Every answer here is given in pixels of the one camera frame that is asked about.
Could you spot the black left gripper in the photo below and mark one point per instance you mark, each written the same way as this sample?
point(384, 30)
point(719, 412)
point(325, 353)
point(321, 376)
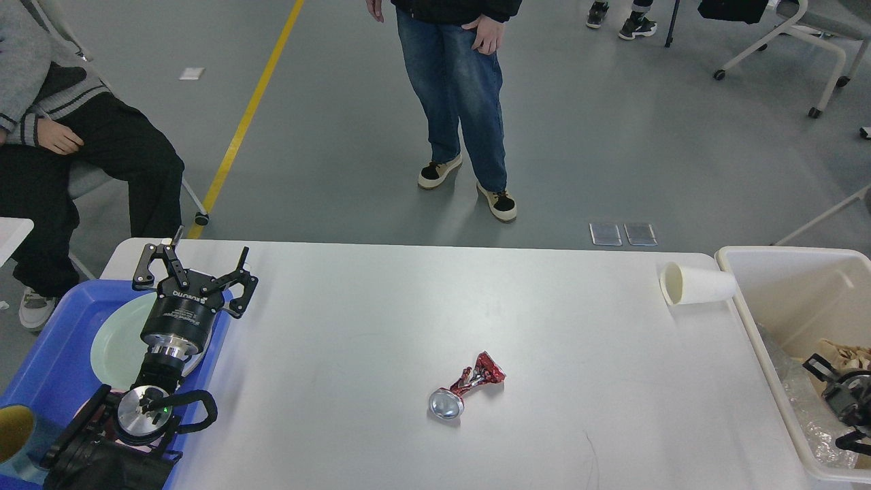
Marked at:
point(184, 316)

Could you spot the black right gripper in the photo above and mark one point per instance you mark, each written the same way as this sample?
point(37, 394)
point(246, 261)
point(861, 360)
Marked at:
point(847, 397)

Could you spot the aluminium foil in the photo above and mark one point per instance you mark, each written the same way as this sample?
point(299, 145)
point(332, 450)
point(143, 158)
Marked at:
point(819, 425)

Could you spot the beige paper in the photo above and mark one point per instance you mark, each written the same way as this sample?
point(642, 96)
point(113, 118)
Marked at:
point(843, 357)

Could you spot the green plate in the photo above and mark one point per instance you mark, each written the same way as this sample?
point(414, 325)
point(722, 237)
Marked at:
point(117, 351)

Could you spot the crushed red can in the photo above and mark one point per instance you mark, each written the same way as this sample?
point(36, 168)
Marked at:
point(448, 404)

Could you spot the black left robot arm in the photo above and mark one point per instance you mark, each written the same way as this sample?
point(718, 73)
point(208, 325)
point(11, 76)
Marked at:
point(156, 404)

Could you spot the white plastic bin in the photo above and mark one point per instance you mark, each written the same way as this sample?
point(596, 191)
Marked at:
point(800, 296)

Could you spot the white office chair left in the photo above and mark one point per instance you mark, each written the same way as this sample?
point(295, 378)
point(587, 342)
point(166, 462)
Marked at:
point(83, 177)

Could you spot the white office chair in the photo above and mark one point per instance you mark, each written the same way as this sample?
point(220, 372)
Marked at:
point(806, 62)
point(83, 177)

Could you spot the blue plastic tray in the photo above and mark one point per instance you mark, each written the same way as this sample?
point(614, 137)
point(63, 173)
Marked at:
point(56, 378)

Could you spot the white paper cup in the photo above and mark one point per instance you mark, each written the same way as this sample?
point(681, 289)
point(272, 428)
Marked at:
point(682, 285)

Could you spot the dark blue mug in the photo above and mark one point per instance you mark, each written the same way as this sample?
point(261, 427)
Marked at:
point(26, 437)

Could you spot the white floor tag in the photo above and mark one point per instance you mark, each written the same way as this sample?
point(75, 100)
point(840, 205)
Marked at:
point(191, 73)

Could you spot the seated person at left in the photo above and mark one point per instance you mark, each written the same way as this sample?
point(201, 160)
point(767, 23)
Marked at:
point(54, 110)

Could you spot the clear floor plate right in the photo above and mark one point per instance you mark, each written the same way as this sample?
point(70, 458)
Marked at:
point(640, 234)

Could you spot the clear floor plate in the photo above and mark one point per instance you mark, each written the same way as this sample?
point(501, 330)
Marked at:
point(606, 234)
point(640, 234)

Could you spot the clear floor plate left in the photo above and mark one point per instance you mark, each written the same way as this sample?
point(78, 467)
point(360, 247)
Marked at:
point(606, 234)

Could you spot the person in blue jeans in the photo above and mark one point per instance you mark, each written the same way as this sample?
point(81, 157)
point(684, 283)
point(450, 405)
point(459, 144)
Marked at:
point(450, 55)

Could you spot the white office chair right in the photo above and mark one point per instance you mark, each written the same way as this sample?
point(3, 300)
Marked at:
point(806, 62)

